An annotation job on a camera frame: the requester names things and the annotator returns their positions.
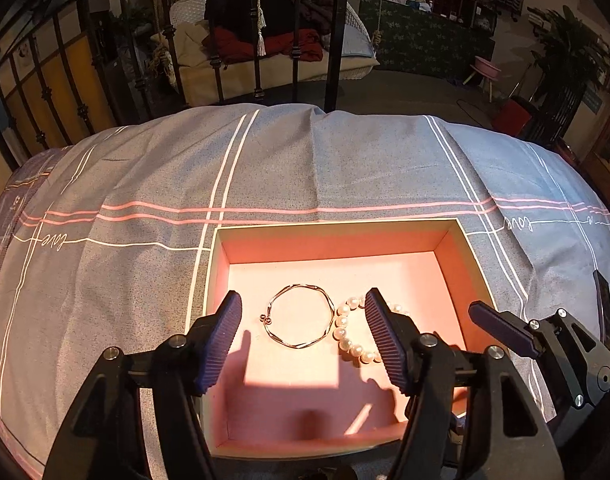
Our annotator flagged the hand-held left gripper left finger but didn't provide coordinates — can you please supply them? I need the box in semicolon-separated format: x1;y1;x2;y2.
42;290;243;480

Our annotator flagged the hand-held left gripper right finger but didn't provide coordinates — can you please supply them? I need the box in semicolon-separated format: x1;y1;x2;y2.
364;288;566;480

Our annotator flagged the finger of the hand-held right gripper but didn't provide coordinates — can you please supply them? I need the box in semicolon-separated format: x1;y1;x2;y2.
468;300;542;359
592;269;610;347

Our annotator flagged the white pearl bracelet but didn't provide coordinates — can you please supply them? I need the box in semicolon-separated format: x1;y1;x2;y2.
334;296;412;365

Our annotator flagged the silver twisted bangle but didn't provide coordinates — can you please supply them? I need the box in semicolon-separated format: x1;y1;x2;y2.
259;283;335;351

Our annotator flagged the grey box with pink lining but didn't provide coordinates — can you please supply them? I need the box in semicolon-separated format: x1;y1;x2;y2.
200;218;502;461

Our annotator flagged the grey striped bed sheet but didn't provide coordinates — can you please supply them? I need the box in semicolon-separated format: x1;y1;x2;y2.
0;103;610;480

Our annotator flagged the black plant stand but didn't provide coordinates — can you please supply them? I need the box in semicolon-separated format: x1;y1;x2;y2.
529;84;582;145

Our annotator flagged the red bin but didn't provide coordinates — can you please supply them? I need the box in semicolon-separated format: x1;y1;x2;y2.
491;96;536;137

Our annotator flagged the green potted plant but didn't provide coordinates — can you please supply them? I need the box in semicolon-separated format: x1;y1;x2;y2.
531;4;602;107

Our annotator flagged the pink stool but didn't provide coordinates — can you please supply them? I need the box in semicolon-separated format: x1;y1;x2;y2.
462;55;506;104

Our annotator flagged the cream cushion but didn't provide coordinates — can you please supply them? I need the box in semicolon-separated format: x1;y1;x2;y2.
176;21;380;97

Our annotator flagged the green patterned counter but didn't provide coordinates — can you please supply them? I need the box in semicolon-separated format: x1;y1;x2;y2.
359;0;496;82

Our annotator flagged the red clothing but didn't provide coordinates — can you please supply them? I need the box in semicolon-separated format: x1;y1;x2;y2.
212;26;326;64

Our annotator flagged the small black cabinet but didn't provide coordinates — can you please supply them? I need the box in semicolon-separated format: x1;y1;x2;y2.
471;1;499;37

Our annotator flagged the grey-blue pillow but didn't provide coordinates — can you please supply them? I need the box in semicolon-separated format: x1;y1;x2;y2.
329;24;376;59

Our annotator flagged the white wicker swing chair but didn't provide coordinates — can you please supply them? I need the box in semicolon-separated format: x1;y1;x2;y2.
169;0;382;106

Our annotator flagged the dark clothing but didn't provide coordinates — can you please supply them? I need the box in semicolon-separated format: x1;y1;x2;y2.
204;0;350;42

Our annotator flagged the rope with white tassel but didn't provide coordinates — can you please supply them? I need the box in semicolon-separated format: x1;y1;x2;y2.
254;0;269;57

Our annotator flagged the black iron bed frame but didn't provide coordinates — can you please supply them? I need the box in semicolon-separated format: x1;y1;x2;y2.
0;0;352;173

